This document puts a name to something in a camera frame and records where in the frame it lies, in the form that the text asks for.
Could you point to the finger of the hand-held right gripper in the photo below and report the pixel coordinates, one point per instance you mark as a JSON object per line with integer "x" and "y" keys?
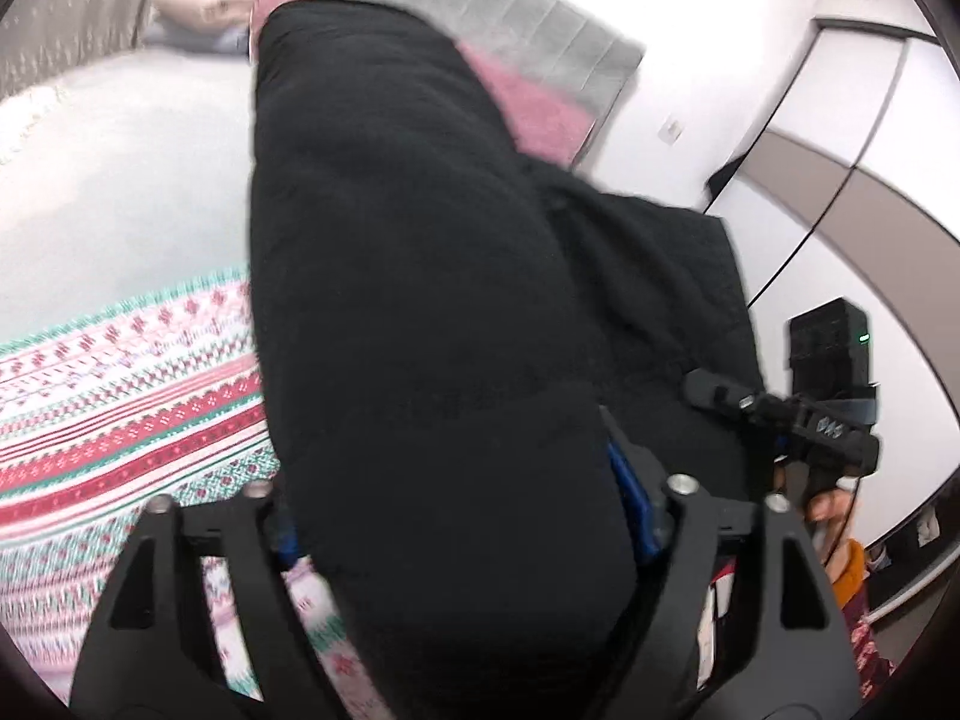
{"x": 735, "y": 397}

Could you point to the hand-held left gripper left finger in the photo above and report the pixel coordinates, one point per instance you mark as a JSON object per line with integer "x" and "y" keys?
{"x": 285, "y": 540}

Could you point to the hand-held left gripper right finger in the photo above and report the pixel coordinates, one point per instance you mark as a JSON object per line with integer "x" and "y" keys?
{"x": 634, "y": 495}

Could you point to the black padded coat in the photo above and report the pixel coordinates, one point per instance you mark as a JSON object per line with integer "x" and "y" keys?
{"x": 412, "y": 277}

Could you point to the person's right hand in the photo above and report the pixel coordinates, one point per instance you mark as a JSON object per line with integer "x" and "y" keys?
{"x": 829, "y": 514}

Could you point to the red green patterned blanket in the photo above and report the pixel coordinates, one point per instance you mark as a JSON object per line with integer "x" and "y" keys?
{"x": 112, "y": 405}

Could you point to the person's red patterned pants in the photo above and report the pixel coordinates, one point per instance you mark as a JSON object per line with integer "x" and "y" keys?
{"x": 870, "y": 645}

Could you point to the white and brown wardrobe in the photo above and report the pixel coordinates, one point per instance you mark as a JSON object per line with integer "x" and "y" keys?
{"x": 862, "y": 127}

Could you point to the grey quilted headboard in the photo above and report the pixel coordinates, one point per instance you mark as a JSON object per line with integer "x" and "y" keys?
{"x": 525, "y": 7}

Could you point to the white fringed blanket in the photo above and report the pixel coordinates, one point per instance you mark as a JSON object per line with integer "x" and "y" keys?
{"x": 30, "y": 116}

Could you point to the grey blue pillow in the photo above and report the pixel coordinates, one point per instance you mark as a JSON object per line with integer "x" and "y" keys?
{"x": 187, "y": 36}

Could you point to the beige folded duvet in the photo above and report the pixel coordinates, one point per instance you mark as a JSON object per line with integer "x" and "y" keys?
{"x": 195, "y": 4}

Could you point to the grey star print curtain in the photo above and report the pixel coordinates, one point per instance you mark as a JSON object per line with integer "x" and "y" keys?
{"x": 75, "y": 7}

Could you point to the white wall socket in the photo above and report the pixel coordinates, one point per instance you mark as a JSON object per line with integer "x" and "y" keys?
{"x": 670, "y": 128}

